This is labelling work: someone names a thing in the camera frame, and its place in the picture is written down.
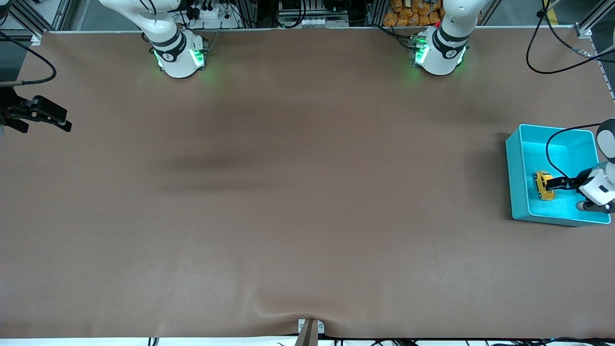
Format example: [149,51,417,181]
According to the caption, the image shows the yellow beetle toy car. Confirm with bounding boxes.
[532,171,556,200]

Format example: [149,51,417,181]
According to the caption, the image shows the teal plastic storage bin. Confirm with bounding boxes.
[505,124,612,227]

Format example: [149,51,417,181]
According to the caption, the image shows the white power strip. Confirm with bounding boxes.
[185,2,243,29]

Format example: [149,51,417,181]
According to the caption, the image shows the brown table mat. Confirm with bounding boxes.
[0,26,615,340]

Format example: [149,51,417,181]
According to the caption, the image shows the white terminal block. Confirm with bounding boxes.
[278,17,350,28]

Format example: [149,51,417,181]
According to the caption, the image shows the metal table edge clamp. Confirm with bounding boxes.
[297,318,325,346]

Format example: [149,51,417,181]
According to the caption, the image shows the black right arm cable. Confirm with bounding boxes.
[0,31,57,87]

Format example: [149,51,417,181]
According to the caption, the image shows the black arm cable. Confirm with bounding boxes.
[0,31,57,87]
[526,0,615,179]

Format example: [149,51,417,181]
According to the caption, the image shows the aluminium frame rail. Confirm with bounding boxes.
[574,0,615,39]
[0,0,73,46]

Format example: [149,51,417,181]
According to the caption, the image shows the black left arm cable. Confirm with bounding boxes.
[526,0,615,179]

